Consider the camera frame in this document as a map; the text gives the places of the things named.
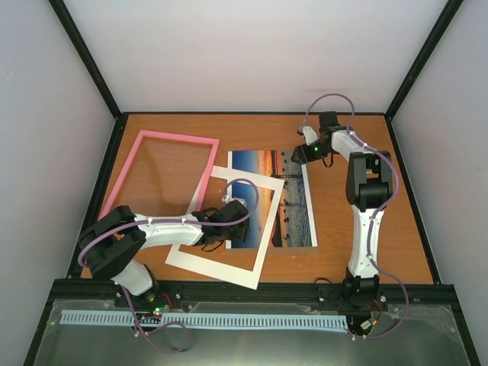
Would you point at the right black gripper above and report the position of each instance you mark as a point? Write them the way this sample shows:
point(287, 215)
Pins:
point(303, 155)

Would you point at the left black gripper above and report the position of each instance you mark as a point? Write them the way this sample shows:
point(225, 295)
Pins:
point(242, 234)

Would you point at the white mat board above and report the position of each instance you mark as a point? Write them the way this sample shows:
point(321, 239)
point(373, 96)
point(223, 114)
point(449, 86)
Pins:
point(224, 272)

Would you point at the pink photo frame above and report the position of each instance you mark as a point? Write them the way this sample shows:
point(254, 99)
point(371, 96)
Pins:
point(197, 200)

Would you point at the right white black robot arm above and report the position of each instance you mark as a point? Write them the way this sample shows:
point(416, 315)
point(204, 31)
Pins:
point(368, 187)

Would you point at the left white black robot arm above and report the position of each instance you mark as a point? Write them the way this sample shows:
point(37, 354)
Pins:
point(108, 247)

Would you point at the grey metal front plate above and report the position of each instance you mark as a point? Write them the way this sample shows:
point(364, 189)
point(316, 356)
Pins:
point(428, 336)

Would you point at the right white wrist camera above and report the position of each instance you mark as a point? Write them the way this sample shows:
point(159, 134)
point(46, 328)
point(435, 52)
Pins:
point(308, 133)

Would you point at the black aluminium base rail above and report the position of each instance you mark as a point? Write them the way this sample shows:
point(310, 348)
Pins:
point(180, 295)

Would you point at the light blue cable duct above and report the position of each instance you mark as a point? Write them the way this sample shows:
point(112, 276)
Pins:
point(216, 321)

